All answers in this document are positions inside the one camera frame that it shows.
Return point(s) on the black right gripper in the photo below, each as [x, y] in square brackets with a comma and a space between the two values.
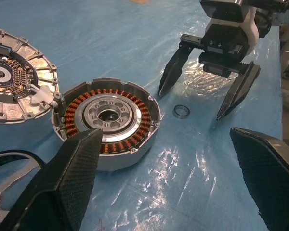
[221, 36]

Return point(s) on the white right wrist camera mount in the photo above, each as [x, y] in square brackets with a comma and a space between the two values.
[251, 29]

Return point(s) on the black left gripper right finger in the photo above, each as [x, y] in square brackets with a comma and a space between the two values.
[274, 183]

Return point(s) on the silver motor lid circuit board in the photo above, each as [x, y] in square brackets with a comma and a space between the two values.
[26, 55]

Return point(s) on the silver motor housing copper coils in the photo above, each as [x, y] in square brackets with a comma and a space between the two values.
[135, 142]

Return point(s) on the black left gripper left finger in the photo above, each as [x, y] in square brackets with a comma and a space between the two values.
[62, 187]

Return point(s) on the silver spoked rotor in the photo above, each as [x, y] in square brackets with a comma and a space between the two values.
[9, 178]

